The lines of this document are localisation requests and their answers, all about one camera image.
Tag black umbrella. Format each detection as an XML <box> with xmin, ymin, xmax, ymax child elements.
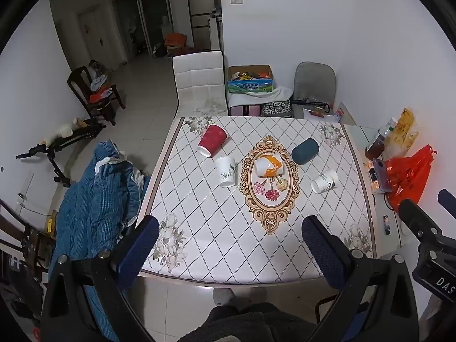
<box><xmin>290</xmin><ymin>97</ymin><xmax>330</xmax><ymax>112</ymax></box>

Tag diamond patterned floral tablecloth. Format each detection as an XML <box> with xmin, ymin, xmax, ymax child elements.
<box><xmin>137</xmin><ymin>115</ymin><xmax>377</xmax><ymax>286</ymax></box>

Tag white padded chair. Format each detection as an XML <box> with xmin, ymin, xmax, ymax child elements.
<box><xmin>172</xmin><ymin>50</ymin><xmax>229</xmax><ymax>117</ymax></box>

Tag dark teal cup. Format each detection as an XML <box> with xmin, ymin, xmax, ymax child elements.
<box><xmin>291</xmin><ymin>137</ymin><xmax>320</xmax><ymax>165</ymax></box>

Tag patterned dark bag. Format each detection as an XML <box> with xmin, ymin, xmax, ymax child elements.
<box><xmin>260</xmin><ymin>101</ymin><xmax>293</xmax><ymax>117</ymax></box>

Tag orange plastic bag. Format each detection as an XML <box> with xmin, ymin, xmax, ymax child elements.
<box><xmin>384</xmin><ymin>144</ymin><xmax>437</xmax><ymax>214</ymax></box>

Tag pile of clothes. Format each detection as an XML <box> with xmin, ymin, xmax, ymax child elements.
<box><xmin>89</xmin><ymin>75</ymin><xmax>114</xmax><ymax>102</ymax></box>

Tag blue quilted blanket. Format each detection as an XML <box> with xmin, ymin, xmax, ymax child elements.
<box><xmin>48</xmin><ymin>141</ymin><xmax>151</xmax><ymax>342</ymax></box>

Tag orange storage box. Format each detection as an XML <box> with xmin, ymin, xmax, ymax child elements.
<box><xmin>164</xmin><ymin>33</ymin><xmax>188</xmax><ymax>50</ymax></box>

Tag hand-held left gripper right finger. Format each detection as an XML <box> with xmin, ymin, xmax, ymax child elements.
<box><xmin>302</xmin><ymin>215</ymin><xmax>420</xmax><ymax>342</ymax></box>

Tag white cup with bird print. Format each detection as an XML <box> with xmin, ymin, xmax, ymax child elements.
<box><xmin>311</xmin><ymin>169</ymin><xmax>339</xmax><ymax>195</ymax></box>

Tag dark wooden chair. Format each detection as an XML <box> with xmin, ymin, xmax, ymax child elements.
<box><xmin>67</xmin><ymin>66</ymin><xmax>126</xmax><ymax>126</ymax></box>

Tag person's dark trousers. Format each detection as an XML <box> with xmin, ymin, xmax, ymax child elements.
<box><xmin>177</xmin><ymin>302</ymin><xmax>318</xmax><ymax>342</ymax></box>

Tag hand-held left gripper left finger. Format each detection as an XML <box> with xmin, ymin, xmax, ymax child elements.
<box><xmin>41</xmin><ymin>215</ymin><xmax>160</xmax><ymax>342</ymax></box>

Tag purple phone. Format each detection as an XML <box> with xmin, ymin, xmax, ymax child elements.
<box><xmin>372</xmin><ymin>158</ymin><xmax>392</xmax><ymax>192</ymax></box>

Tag red paper cup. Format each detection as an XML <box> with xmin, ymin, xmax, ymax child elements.
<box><xmin>198</xmin><ymin>125</ymin><xmax>229</xmax><ymax>157</ymax></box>

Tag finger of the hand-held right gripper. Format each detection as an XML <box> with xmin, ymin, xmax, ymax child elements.
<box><xmin>398</xmin><ymin>199</ymin><xmax>443</xmax><ymax>245</ymax></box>
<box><xmin>438</xmin><ymin>189</ymin><xmax>456</xmax><ymax>219</ymax></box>

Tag grey fabric chair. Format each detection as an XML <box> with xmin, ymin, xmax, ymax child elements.
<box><xmin>291</xmin><ymin>62</ymin><xmax>337</xmax><ymax>119</ymax></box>

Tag grey slipper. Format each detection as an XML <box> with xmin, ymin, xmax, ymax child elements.
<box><xmin>213</xmin><ymin>287</ymin><xmax>236</xmax><ymax>306</ymax></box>

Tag orange and white cup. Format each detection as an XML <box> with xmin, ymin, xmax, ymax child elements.
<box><xmin>253</xmin><ymin>153</ymin><xmax>284</xmax><ymax>179</ymax></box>

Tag cardboard box with blue print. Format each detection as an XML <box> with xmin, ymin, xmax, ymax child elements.
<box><xmin>227</xmin><ymin>65</ymin><xmax>275</xmax><ymax>94</ymax></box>

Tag yellow snack bag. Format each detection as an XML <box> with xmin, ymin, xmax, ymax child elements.
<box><xmin>383</xmin><ymin>107</ymin><xmax>419</xmax><ymax>159</ymax></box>

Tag black exercise machine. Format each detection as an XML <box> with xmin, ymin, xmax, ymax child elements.
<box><xmin>15</xmin><ymin>117</ymin><xmax>107</xmax><ymax>187</ymax></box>

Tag brown glass bottle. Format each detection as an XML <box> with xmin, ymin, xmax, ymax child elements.
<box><xmin>364</xmin><ymin>117</ymin><xmax>398</xmax><ymax>161</ymax></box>

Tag white cup with plant print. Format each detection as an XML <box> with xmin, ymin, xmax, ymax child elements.
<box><xmin>215</xmin><ymin>156</ymin><xmax>237</xmax><ymax>188</ymax></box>

